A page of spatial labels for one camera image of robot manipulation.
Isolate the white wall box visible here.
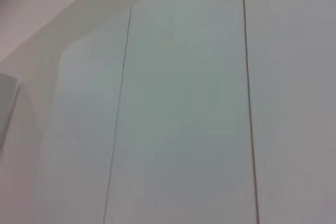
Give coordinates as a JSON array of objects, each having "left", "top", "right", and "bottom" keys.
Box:
[{"left": 0, "top": 73, "right": 19, "bottom": 149}]

